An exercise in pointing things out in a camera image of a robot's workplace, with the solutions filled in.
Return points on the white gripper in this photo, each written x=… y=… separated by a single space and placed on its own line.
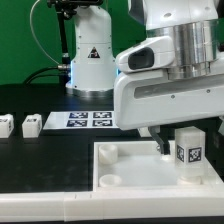
x=148 y=99

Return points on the white square tabletop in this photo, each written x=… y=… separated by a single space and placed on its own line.
x=139 y=165

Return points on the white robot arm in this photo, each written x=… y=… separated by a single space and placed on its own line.
x=177 y=73

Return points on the white U-shaped fence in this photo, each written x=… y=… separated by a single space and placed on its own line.
x=83 y=206

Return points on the white marker sheet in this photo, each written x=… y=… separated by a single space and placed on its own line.
x=80 y=120

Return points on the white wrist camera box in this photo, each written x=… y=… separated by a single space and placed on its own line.
x=153 y=53

